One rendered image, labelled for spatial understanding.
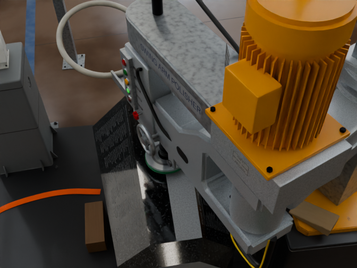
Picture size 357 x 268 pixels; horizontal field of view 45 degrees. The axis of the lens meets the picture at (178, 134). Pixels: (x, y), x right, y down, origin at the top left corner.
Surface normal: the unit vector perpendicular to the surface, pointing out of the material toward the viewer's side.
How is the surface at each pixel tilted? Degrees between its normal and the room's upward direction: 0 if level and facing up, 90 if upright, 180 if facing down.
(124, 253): 45
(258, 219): 90
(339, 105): 0
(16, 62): 0
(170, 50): 0
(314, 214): 11
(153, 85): 90
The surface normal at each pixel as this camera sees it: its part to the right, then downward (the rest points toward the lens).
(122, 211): -0.70, -0.36
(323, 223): -0.17, -0.74
